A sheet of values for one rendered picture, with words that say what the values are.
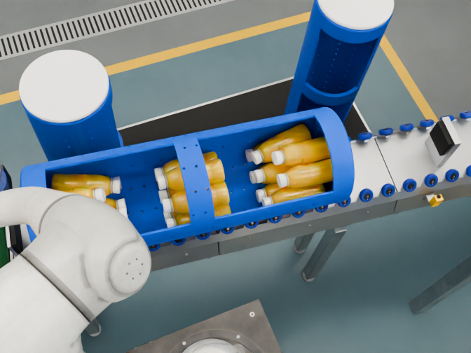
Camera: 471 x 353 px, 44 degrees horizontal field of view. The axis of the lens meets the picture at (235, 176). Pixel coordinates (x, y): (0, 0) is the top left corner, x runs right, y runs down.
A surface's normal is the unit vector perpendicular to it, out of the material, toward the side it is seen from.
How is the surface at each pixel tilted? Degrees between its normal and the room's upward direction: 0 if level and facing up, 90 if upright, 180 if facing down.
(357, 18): 0
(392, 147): 0
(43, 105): 0
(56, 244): 27
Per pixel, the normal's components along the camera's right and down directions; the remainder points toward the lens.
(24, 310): 0.27, -0.27
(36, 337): 0.51, 0.03
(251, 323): 0.00, -0.48
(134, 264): 0.75, 0.12
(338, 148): 0.16, -0.10
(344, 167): 0.23, 0.26
